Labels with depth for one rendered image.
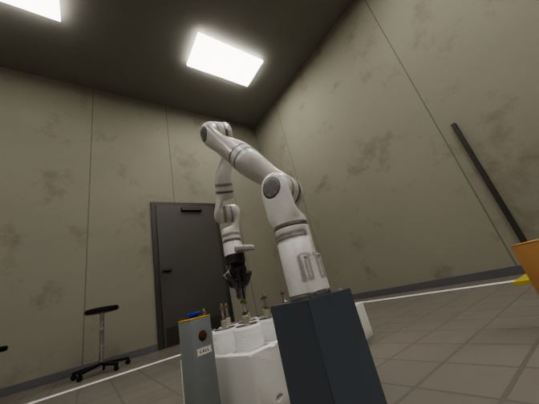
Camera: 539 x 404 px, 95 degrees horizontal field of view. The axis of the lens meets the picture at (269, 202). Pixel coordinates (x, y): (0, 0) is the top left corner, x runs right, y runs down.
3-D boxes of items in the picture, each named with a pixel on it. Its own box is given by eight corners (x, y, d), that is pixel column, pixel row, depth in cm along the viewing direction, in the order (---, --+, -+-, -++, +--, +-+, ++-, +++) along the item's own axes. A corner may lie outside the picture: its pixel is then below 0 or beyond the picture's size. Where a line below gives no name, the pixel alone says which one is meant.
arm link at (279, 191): (279, 164, 64) (296, 226, 58) (298, 172, 72) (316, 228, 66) (254, 179, 69) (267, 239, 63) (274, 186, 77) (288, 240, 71)
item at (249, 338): (253, 395, 72) (241, 328, 79) (237, 391, 79) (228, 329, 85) (277, 381, 78) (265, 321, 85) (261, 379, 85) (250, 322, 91)
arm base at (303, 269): (336, 291, 58) (315, 223, 64) (307, 298, 53) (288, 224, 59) (310, 296, 65) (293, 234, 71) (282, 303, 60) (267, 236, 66)
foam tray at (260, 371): (330, 373, 96) (316, 323, 102) (263, 430, 66) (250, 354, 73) (258, 373, 117) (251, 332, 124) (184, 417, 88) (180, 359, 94)
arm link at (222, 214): (214, 222, 102) (209, 189, 100) (235, 220, 105) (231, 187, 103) (215, 225, 95) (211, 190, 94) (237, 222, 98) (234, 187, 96)
